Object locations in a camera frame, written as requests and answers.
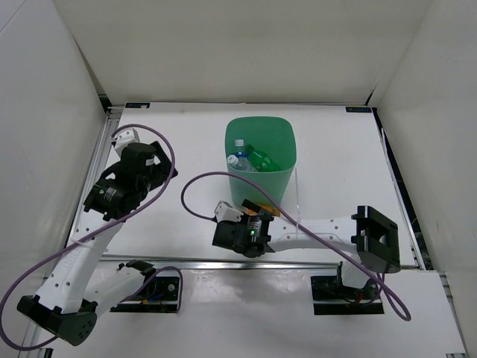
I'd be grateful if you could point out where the white orange label clear bottle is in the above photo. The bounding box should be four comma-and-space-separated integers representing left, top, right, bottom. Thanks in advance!
227, 154, 256, 172

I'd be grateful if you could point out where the green soda bottle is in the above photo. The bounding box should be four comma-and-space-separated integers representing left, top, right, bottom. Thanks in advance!
245, 145, 281, 172

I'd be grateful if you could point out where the blue label clear bottle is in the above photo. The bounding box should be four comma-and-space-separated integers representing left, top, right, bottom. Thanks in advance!
233, 139, 249, 158

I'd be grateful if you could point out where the orange juice bottle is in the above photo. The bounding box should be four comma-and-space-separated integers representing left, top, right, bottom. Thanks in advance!
259, 204, 281, 217

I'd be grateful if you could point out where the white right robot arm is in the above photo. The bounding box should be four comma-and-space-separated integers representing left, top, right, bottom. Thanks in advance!
212, 201, 401, 274

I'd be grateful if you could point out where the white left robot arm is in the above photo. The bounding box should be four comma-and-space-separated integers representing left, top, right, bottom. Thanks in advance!
17, 142, 177, 346

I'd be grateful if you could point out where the green plastic bin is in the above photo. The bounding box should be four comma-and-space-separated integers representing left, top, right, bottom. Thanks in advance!
224, 116, 297, 203

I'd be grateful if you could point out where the blue white label sticker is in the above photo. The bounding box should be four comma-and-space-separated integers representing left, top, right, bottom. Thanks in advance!
124, 102, 151, 109

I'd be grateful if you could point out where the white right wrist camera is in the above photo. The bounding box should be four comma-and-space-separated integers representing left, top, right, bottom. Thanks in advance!
214, 201, 244, 222

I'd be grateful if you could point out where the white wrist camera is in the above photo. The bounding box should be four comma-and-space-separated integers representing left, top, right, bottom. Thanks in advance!
214, 201, 244, 222
111, 128, 140, 151

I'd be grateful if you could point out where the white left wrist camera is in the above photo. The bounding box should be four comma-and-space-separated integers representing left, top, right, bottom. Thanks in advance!
111, 128, 140, 151

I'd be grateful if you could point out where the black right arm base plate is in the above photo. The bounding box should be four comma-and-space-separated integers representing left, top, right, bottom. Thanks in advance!
310, 276, 384, 315

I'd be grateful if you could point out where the aluminium table edge rail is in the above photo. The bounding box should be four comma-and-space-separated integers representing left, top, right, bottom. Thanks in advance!
99, 255, 338, 270

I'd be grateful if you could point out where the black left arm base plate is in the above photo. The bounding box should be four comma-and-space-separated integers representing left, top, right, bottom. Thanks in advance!
110, 266, 183, 314

